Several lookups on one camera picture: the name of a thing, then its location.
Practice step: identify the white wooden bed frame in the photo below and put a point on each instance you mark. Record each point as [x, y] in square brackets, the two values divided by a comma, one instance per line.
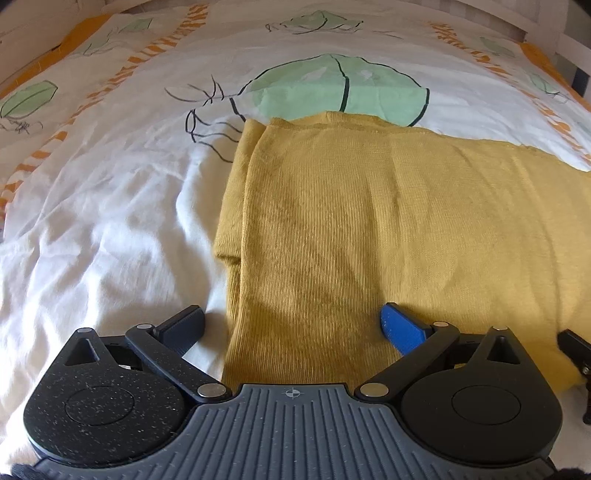
[545, 23]

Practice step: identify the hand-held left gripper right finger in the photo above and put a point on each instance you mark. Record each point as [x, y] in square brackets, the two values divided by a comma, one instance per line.
[404, 328]

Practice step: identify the yellow knit sweater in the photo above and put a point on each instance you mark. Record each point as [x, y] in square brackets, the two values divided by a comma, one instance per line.
[392, 221]

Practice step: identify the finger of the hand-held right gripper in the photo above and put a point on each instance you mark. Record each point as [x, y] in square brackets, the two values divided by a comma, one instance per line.
[577, 350]

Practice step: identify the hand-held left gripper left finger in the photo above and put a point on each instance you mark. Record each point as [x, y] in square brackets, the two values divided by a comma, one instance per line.
[182, 327]

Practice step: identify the white leaf print duvet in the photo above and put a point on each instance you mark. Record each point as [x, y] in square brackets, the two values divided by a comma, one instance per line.
[120, 184]

